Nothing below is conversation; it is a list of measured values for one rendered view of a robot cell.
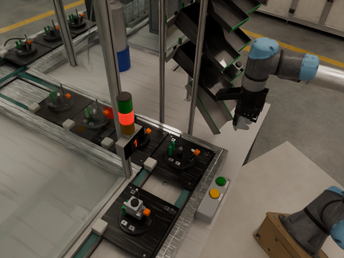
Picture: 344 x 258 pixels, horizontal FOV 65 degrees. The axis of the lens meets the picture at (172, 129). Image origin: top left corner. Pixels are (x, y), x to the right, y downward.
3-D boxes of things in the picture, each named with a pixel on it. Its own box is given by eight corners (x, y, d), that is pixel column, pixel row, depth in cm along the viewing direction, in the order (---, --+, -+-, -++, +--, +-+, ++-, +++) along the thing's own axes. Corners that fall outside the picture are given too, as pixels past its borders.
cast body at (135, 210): (146, 210, 101) (145, 201, 96) (140, 220, 98) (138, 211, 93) (127, 200, 103) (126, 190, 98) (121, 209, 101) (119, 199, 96)
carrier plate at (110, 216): (178, 210, 109) (179, 207, 108) (146, 265, 94) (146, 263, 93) (129, 184, 117) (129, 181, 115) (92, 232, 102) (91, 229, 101)
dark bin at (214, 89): (231, 89, 127) (240, 79, 121) (216, 102, 120) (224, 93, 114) (189, 47, 130) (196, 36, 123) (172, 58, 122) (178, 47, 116)
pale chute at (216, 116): (227, 121, 141) (234, 119, 137) (213, 135, 134) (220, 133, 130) (200, 73, 135) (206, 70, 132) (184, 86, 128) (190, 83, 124)
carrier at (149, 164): (213, 154, 130) (217, 136, 121) (191, 192, 115) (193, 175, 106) (169, 135, 138) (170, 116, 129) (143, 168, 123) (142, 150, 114)
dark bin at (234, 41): (249, 44, 125) (259, 32, 119) (234, 55, 118) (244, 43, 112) (206, 2, 127) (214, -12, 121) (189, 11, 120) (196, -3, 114)
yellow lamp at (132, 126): (137, 128, 97) (136, 118, 94) (129, 137, 94) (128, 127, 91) (126, 123, 99) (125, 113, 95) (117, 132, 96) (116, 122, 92)
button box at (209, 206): (228, 186, 123) (231, 178, 119) (210, 225, 110) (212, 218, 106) (214, 180, 126) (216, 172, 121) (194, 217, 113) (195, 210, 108)
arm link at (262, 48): (282, 51, 74) (251, 46, 75) (271, 84, 82) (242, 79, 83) (282, 38, 79) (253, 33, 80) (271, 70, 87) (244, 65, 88)
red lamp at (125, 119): (136, 118, 94) (135, 107, 90) (128, 127, 91) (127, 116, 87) (125, 113, 95) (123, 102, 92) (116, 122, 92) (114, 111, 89)
